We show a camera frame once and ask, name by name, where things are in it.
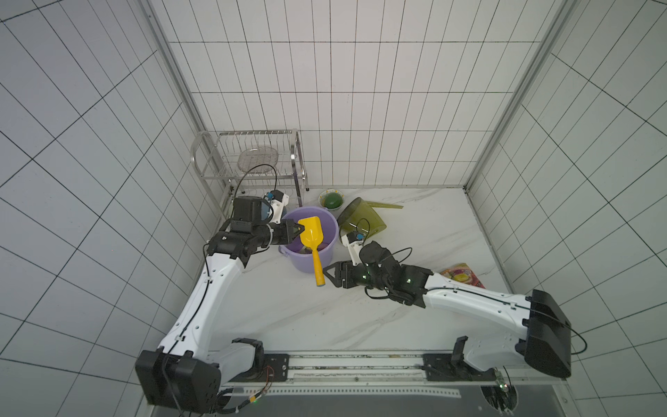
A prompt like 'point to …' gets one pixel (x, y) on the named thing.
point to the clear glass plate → (256, 156)
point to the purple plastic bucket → (300, 252)
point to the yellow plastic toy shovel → (313, 236)
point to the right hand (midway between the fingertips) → (321, 276)
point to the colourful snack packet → (462, 273)
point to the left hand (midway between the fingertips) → (300, 233)
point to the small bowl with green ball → (331, 199)
